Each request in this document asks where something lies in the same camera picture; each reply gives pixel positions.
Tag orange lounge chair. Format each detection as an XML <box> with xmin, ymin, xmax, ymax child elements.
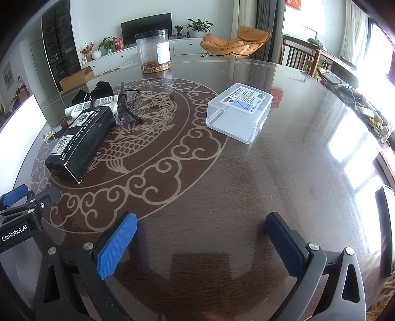
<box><xmin>200</xmin><ymin>25</ymin><xmax>271</xmax><ymax>58</ymax></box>

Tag clear plastic storage box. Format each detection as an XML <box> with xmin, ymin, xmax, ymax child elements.
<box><xmin>206</xmin><ymin>83</ymin><xmax>273</xmax><ymax>144</ymax></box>

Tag black printed cardboard box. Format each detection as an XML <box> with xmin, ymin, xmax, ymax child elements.
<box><xmin>45</xmin><ymin>106</ymin><xmax>115</xmax><ymax>184</ymax></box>

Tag white tv cabinet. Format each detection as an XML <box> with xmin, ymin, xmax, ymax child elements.
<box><xmin>80</xmin><ymin>37</ymin><xmax>204</xmax><ymax>76</ymax></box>

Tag red flowers in vase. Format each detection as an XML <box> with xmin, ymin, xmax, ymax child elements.
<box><xmin>80</xmin><ymin>41</ymin><xmax>94</xmax><ymax>61</ymax></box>

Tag clear jar with black lid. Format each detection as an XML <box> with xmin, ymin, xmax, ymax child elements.
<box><xmin>135</xmin><ymin>29</ymin><xmax>171</xmax><ymax>74</ymax></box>

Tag black display shelf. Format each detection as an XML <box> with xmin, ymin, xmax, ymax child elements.
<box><xmin>41</xmin><ymin>0</ymin><xmax>80</xmax><ymax>92</ymax></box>

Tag black flat screen television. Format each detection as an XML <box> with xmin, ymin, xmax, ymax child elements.
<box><xmin>121</xmin><ymin>13</ymin><xmax>173</xmax><ymax>46</ymax></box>

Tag brown cardboard box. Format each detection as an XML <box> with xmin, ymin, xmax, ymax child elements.
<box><xmin>59</xmin><ymin>66</ymin><xmax>94</xmax><ymax>92</ymax></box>

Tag wooden dining chair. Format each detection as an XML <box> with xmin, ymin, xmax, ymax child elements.
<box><xmin>278</xmin><ymin>35</ymin><xmax>322</xmax><ymax>80</ymax></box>

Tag large white storage bin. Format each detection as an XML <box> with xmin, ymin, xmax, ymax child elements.
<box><xmin>0</xmin><ymin>94</ymin><xmax>47</xmax><ymax>195</ymax></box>

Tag green potted plant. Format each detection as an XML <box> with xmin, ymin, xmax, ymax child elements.
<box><xmin>187</xmin><ymin>19</ymin><xmax>214</xmax><ymax>38</ymax></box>

